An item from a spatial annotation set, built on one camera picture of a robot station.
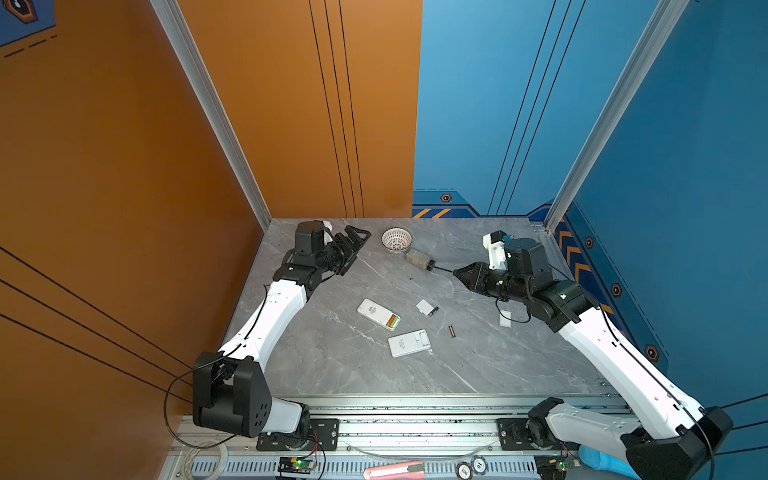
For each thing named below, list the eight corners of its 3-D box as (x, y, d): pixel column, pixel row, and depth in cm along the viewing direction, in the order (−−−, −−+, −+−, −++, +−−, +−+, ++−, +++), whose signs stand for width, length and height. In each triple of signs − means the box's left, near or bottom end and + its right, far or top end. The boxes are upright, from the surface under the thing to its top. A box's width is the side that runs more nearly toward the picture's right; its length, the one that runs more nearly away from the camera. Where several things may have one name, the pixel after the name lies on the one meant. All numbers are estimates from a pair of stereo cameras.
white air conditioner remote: (391, 359, 88) (391, 356, 86) (386, 340, 91) (386, 337, 90) (431, 348, 90) (432, 345, 88) (425, 330, 93) (425, 327, 92)
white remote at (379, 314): (355, 312, 98) (355, 309, 96) (364, 300, 101) (364, 296, 99) (394, 333, 93) (394, 330, 91) (403, 319, 96) (403, 316, 94)
